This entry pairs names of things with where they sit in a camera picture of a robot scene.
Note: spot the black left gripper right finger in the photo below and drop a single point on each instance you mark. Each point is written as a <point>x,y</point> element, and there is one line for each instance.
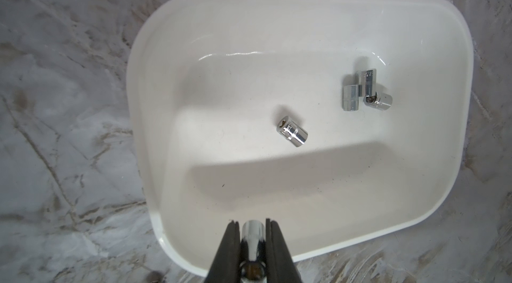
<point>279,263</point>

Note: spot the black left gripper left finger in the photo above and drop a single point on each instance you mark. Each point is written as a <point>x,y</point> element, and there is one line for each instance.
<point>225,265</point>

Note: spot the long chrome deep socket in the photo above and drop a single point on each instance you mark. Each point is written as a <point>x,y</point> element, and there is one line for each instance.
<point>253,259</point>

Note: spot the chrome socket pair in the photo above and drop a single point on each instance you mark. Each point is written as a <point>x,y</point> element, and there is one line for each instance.
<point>364,89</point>

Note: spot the small chrome socket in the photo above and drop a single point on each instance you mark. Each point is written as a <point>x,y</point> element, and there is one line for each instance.
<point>380,101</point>

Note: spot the white plastic storage box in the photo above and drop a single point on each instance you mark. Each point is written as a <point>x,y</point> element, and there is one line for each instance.
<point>209,80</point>

